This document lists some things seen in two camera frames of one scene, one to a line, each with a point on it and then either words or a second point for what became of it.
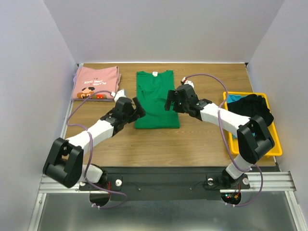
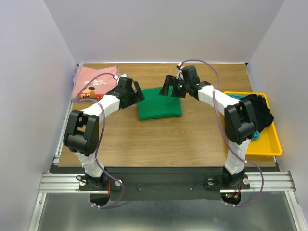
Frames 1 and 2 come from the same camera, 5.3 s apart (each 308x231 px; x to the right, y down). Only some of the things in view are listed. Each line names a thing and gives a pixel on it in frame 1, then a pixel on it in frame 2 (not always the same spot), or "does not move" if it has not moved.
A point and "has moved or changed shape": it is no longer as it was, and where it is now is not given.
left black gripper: x=137 y=113 to x=139 y=96
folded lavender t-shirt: x=74 y=80 does not move
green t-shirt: x=151 y=89 has moved or changed shape
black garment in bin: x=252 y=105 does not move
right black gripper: x=175 y=100 to x=173 y=86
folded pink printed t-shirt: x=87 y=80 does not move
